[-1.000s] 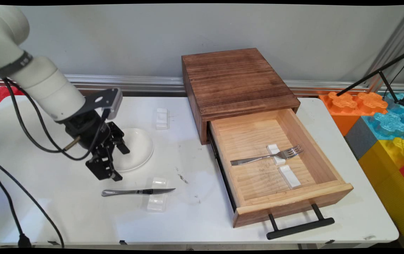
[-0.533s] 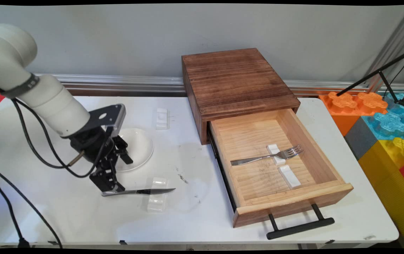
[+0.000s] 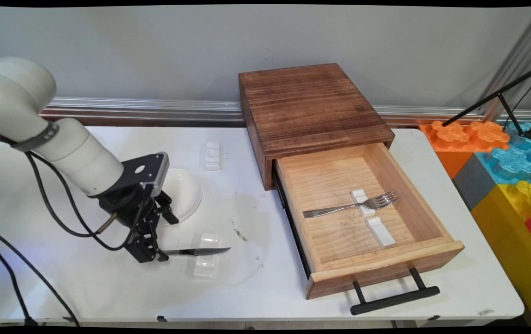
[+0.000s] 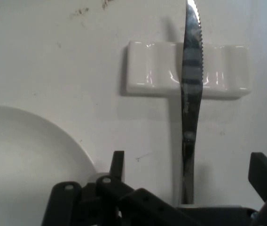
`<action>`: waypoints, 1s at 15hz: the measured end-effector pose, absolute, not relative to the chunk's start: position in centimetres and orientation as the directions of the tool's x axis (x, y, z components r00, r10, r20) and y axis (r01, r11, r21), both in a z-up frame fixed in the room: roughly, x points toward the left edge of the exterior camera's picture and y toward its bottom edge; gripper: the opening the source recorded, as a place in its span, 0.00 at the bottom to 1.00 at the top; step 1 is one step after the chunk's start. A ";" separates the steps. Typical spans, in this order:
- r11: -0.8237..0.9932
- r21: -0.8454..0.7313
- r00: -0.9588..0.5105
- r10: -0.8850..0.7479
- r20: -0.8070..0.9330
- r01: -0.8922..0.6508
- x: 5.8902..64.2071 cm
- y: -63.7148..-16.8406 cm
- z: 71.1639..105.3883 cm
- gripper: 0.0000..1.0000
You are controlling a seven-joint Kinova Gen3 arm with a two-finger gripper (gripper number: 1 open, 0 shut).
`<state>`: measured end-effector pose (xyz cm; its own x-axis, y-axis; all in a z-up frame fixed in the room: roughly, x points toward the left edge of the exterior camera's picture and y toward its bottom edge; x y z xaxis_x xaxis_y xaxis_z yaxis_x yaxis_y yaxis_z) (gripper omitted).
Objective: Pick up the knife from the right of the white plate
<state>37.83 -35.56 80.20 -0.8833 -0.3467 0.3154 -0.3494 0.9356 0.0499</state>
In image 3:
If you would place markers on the light wooden drawer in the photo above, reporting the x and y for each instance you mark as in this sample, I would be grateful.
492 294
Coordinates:
339 241

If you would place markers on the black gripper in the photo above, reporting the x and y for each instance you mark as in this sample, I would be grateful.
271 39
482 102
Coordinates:
128 204

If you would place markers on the silver fork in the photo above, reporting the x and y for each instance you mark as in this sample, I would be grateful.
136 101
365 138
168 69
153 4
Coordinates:
339 209

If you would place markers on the blue foam block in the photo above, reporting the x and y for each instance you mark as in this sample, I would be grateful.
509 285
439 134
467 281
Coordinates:
515 160

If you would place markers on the silver table knife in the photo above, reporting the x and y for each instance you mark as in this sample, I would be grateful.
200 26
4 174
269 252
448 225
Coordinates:
200 251

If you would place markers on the aluminium rail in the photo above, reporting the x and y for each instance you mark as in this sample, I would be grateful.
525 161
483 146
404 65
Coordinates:
154 107

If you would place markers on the small white cutlery rest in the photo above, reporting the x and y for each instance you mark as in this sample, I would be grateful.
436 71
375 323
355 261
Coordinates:
363 212
212 156
380 233

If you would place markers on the yellow foam block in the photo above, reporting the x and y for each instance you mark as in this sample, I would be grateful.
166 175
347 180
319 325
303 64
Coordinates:
506 241

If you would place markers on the orange foam block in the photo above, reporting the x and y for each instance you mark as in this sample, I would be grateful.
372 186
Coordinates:
455 139

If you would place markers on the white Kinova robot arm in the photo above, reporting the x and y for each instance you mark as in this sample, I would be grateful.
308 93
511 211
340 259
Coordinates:
28 106

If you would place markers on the dark wooden cabinet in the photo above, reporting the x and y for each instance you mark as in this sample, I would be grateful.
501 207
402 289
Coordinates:
311 102

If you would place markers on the black drawer slide rail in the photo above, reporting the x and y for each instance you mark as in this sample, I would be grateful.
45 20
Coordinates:
295 234

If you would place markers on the long white cutlery rest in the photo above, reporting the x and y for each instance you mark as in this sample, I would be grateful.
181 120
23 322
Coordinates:
206 262

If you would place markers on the white round plate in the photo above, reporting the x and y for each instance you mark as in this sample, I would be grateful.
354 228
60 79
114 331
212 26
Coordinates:
186 195

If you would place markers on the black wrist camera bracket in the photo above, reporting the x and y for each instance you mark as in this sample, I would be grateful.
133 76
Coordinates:
147 169

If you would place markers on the black tripod stand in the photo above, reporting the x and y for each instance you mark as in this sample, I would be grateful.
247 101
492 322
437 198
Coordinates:
497 95

